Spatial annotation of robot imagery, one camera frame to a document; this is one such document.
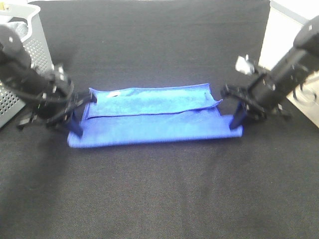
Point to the white plastic storage crate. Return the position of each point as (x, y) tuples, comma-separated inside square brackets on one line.
[(285, 19)]

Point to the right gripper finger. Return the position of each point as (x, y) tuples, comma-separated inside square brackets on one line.
[(239, 116), (230, 91)]

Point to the blue microfiber towel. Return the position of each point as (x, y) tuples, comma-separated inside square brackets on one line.
[(151, 115)]

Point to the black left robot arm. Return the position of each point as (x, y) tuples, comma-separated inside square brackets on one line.
[(50, 95)]

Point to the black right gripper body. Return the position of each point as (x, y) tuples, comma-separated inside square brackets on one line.
[(264, 95)]

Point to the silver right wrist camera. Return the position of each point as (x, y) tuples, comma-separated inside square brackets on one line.
[(244, 65)]

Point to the grey cloth in basket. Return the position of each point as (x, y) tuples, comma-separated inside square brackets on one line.
[(19, 27)]

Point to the grey perforated plastic basket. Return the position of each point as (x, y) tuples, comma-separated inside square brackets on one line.
[(24, 58)]

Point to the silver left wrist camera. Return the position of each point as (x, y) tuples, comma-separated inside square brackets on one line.
[(58, 71)]

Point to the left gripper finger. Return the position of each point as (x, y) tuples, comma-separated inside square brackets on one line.
[(83, 98), (73, 125)]

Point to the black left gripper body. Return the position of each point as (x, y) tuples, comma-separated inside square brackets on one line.
[(50, 100)]

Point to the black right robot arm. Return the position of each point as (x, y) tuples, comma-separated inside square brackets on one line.
[(304, 54)]

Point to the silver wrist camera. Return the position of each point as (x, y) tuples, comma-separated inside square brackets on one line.
[(58, 71), (244, 65)]

